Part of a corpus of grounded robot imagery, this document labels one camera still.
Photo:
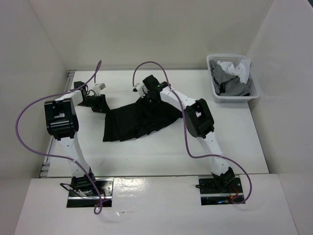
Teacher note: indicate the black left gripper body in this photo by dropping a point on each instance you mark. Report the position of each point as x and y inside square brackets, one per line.
[94, 103]

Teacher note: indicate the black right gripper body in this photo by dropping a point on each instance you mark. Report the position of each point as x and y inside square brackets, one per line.
[149, 100]

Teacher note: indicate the black pleated skirt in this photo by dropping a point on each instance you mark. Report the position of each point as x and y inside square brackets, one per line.
[137, 119]

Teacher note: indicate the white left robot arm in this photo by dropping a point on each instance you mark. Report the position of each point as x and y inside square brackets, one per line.
[62, 123]

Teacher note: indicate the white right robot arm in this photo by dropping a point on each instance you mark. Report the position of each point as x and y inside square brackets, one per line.
[198, 122]

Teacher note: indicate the grey skirt in basket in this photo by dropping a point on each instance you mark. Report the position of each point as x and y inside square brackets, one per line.
[226, 84]

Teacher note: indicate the white plastic laundry basket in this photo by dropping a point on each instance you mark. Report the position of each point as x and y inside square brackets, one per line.
[252, 83]

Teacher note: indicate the white garment in basket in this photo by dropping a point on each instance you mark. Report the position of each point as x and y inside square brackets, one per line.
[242, 70]

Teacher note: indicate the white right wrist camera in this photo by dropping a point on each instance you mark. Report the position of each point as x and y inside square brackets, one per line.
[141, 89]

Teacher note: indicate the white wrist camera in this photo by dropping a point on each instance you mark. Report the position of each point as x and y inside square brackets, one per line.
[97, 88]
[141, 89]

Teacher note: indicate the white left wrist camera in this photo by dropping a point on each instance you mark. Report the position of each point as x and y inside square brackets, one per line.
[97, 88]

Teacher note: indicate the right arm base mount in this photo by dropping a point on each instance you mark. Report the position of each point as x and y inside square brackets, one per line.
[210, 194]

